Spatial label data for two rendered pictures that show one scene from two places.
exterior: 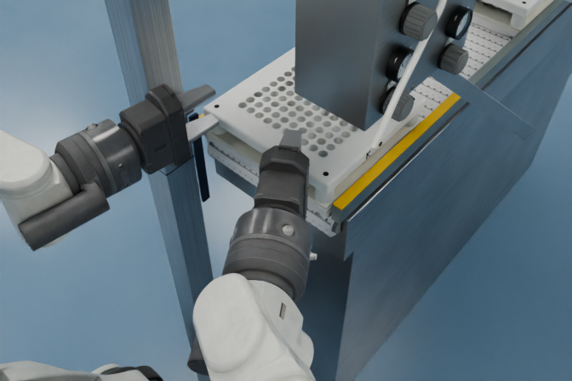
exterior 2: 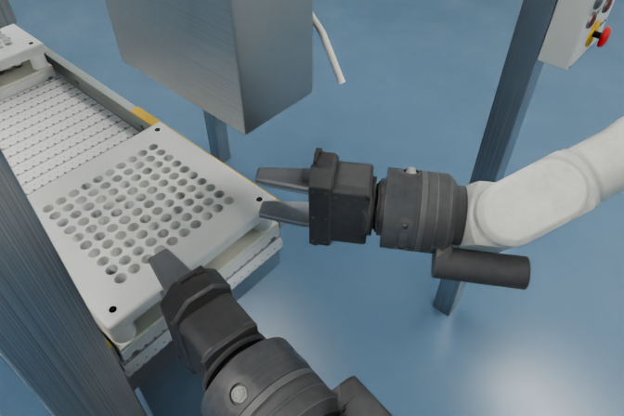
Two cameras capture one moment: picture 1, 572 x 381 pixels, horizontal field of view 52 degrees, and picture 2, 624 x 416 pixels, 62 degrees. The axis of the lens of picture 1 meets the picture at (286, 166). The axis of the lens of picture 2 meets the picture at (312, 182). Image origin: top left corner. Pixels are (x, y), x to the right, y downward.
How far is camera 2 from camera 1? 0.63 m
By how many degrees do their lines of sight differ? 60
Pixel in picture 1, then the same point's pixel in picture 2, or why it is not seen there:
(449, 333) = not seen: hidden behind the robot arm
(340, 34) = (282, 15)
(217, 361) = (582, 197)
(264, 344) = (566, 157)
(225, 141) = (152, 322)
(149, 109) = (210, 312)
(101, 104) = not seen: outside the picture
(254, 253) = (448, 190)
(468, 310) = not seen: hidden behind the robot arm
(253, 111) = (131, 270)
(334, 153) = (229, 190)
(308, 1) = (248, 8)
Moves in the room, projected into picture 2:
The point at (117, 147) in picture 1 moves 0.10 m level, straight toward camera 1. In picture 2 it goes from (282, 350) to (396, 309)
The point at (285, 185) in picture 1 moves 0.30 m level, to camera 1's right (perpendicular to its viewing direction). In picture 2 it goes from (355, 170) to (343, 32)
